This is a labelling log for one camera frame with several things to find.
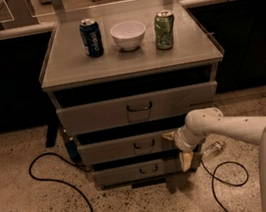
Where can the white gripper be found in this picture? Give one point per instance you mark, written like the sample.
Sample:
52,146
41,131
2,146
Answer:
180,141

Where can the grey bottom drawer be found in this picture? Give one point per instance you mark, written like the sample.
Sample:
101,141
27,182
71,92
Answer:
137,171

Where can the grey drawer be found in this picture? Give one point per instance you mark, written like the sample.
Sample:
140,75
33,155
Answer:
136,109
117,149
137,171

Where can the grey middle drawer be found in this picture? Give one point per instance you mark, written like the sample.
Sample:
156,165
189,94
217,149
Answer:
117,149

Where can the grey top drawer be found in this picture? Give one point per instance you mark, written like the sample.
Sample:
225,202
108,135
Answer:
136,109

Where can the grey drawer cabinet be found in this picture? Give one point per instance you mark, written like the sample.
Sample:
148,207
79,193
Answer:
72,78

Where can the clear plastic connector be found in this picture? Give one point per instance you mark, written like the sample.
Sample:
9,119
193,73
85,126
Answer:
213,150

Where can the blue power adapter box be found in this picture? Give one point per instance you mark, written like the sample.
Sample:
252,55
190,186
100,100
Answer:
73,153

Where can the white bowl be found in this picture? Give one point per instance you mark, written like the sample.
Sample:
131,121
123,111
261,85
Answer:
128,35

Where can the green soda can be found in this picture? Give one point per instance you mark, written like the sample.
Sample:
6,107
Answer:
163,25

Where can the blue Pepsi can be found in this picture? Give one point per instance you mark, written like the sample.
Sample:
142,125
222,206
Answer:
91,37

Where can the dark lab counter right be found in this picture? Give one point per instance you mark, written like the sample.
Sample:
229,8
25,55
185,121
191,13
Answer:
239,26

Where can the dark lab counter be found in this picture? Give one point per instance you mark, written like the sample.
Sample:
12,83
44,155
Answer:
239,26
23,104

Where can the dark lab counter left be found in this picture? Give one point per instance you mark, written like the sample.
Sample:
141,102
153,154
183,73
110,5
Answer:
23,104

